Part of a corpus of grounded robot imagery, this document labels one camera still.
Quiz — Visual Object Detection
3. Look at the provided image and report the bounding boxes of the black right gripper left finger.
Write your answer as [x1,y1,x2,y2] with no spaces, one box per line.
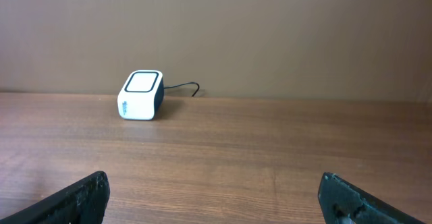
[1,171,110,224]

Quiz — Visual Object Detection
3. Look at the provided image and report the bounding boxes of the white barcode scanner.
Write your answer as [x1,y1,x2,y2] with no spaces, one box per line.
[117,70,164,121]

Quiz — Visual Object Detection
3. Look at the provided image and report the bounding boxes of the black scanner cable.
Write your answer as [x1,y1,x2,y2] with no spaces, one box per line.
[163,81,200,98]

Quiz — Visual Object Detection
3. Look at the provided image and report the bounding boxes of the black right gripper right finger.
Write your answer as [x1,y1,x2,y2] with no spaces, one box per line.
[318,172,424,224]

